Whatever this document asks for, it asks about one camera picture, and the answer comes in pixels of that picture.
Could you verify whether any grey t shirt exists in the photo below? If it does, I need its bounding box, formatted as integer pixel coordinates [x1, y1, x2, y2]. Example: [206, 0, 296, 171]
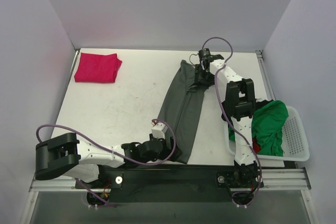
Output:
[157, 60, 214, 164]

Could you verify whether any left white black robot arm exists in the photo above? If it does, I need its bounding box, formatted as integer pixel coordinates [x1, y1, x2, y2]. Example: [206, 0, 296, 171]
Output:
[35, 133, 182, 188]

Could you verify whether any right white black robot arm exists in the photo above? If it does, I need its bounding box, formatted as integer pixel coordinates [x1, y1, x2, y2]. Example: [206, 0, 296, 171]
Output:
[195, 48, 256, 166]

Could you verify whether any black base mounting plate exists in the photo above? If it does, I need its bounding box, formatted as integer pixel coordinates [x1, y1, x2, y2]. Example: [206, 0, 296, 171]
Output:
[76, 164, 263, 205]

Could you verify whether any green t shirt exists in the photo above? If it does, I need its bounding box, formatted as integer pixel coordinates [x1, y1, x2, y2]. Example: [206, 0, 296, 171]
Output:
[228, 100, 289, 157]

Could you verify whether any folded red t shirt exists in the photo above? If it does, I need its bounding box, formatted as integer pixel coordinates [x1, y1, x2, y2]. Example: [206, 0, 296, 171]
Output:
[74, 52, 122, 83]

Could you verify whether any white perforated plastic basket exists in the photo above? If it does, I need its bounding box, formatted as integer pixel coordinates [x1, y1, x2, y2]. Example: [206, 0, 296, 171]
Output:
[225, 105, 311, 163]

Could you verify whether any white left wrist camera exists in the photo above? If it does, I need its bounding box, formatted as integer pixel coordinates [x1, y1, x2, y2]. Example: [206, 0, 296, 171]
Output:
[151, 120, 168, 139]

